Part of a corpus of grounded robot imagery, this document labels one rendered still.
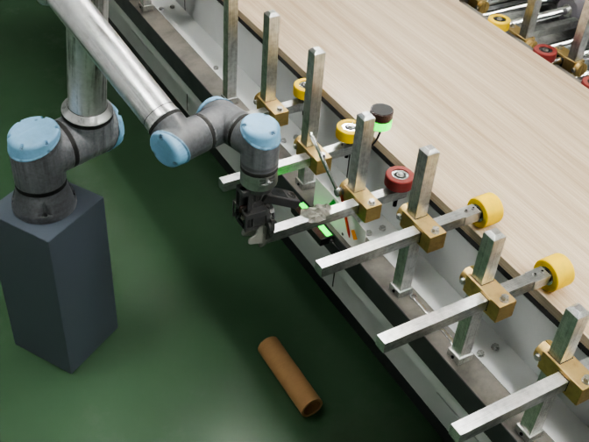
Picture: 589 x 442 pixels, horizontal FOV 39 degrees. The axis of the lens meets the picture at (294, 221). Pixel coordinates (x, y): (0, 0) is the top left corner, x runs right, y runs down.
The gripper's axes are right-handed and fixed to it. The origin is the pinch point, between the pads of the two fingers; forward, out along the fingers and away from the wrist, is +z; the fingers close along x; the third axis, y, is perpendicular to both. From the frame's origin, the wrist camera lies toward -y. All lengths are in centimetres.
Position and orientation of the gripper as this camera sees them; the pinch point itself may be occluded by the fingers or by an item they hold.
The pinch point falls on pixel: (263, 241)
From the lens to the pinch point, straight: 213.8
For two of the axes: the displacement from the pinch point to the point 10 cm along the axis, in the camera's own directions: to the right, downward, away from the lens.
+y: -8.7, 2.8, -4.1
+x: 5.0, 5.9, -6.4
